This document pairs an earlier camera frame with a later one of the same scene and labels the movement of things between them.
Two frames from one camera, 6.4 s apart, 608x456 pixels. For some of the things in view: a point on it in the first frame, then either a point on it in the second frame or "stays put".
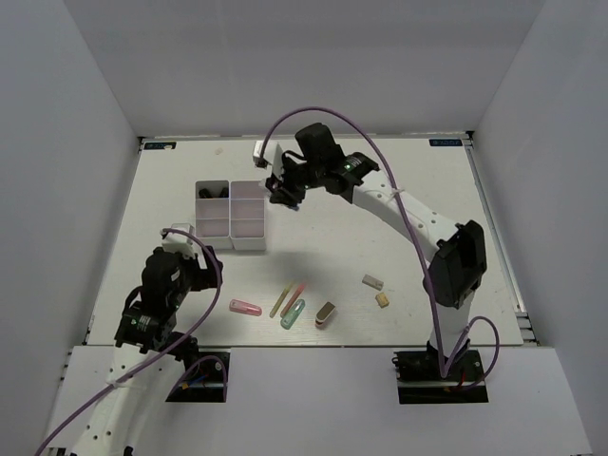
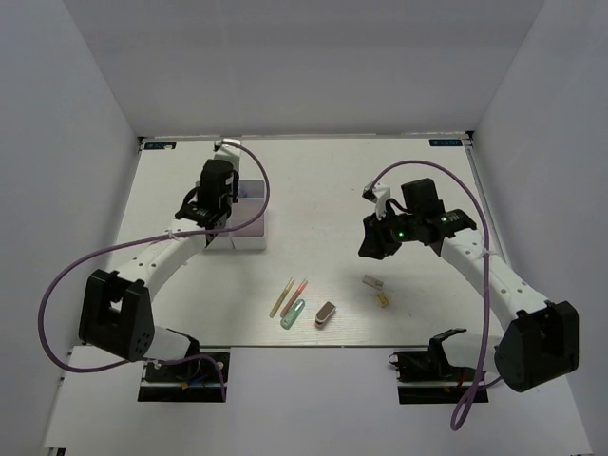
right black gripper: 280,188 → 376,244
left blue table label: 167,145 stays put
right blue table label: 446,142 stays put
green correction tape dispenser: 292,314 stays put
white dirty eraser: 372,282 stays put
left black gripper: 205,277 → 236,186
